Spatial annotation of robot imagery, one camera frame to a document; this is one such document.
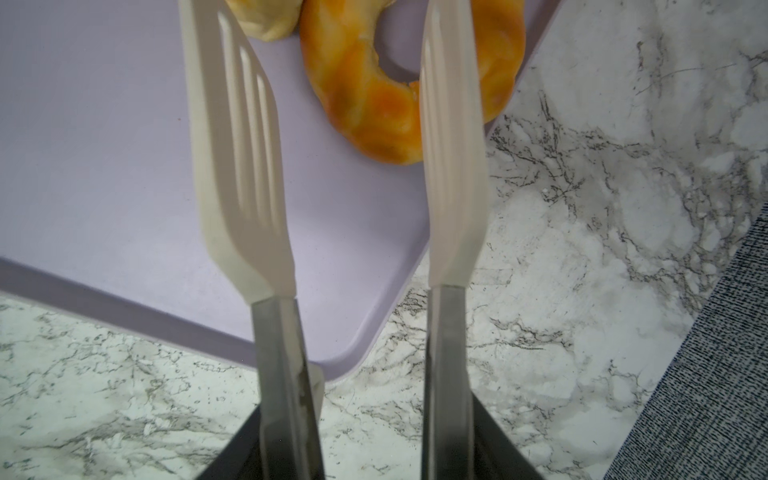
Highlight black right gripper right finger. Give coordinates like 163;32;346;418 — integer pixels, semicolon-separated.
472;395;543;480

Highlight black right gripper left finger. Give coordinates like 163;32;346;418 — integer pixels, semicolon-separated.
197;405;264;480

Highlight white and metal tongs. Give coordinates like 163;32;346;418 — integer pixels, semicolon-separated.
179;1;490;479

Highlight ring shaped bread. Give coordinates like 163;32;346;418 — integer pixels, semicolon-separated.
299;0;526;165

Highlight striped long bread roll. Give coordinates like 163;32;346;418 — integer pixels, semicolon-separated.
226;0;303;42

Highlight lilac plastic tray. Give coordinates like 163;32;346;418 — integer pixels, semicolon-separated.
0;0;565;383

